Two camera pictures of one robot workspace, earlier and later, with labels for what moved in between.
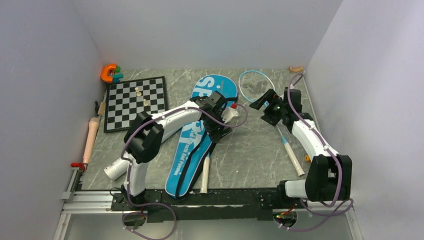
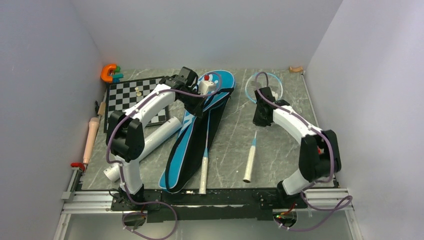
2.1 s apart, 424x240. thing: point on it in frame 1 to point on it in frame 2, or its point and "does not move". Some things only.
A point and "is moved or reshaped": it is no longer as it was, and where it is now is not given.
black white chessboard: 124,99 does not move
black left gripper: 214,133 to 197,110
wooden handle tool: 101,110 does not move
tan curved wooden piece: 296,69 does not move
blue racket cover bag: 194,144 is moved or reshaped
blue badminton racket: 255,85 is moved or reshaped
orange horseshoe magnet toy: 104,76 does not move
